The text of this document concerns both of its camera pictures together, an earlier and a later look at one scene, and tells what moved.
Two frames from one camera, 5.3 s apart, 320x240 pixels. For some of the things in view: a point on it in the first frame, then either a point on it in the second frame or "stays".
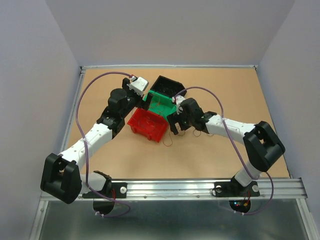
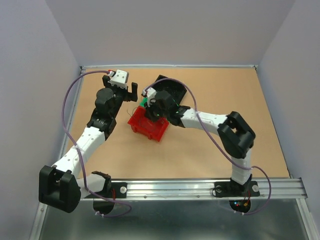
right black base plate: x=234 y=189 stays
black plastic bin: x=166 y=86 stays
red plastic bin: x=148 y=124 stays
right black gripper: x=174 y=119 → x=148 y=111
